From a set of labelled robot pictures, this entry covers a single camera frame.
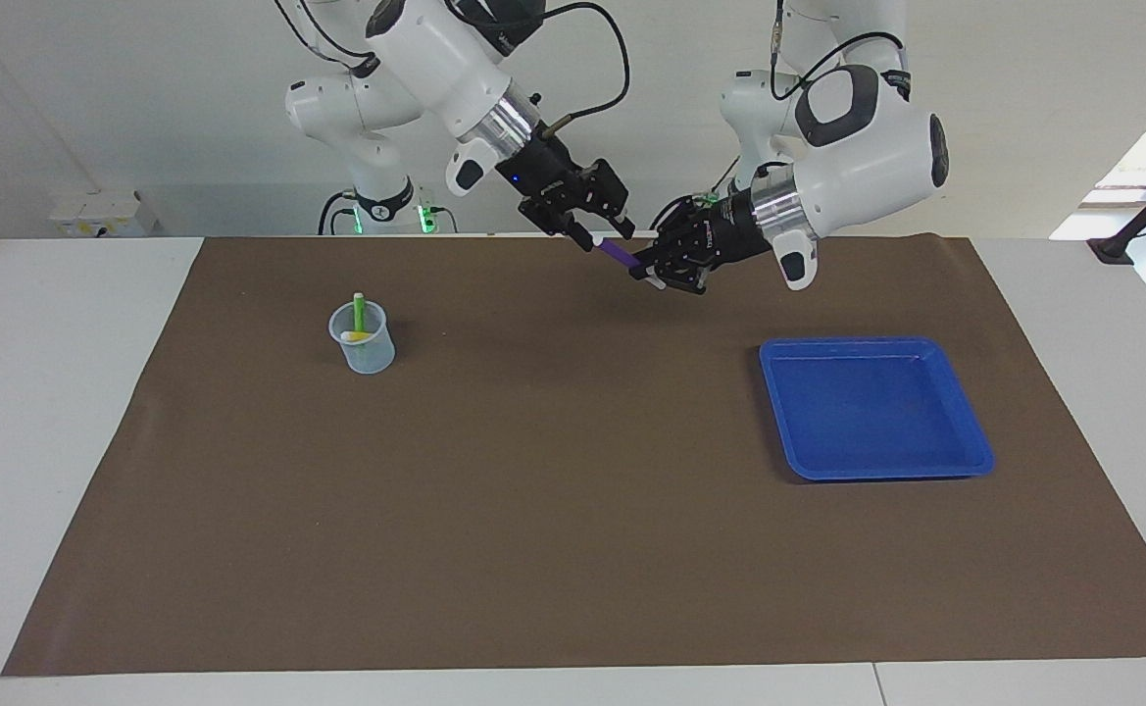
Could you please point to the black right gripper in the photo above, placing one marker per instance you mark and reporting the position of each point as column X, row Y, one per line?
column 553, row 176

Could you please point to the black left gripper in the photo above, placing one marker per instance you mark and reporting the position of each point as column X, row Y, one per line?
column 729, row 235

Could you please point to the purple marker pen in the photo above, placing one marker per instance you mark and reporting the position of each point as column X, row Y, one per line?
column 620, row 254

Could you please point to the green marker pen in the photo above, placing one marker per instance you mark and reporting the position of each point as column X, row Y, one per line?
column 358, row 314

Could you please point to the yellow marker pen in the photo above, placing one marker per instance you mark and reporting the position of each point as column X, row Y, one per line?
column 357, row 336

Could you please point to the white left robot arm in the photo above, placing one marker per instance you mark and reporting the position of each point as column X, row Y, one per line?
column 867, row 157

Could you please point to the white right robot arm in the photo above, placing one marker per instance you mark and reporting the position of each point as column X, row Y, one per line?
column 435, row 59

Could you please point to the blue plastic tray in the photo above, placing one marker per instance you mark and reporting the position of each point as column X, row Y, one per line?
column 876, row 412

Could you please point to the translucent plastic cup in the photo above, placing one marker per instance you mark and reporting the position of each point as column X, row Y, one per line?
column 367, row 358

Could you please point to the brown table mat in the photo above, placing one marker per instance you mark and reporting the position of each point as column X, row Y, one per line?
column 533, row 490

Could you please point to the white power strip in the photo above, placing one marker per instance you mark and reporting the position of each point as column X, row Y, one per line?
column 97, row 214

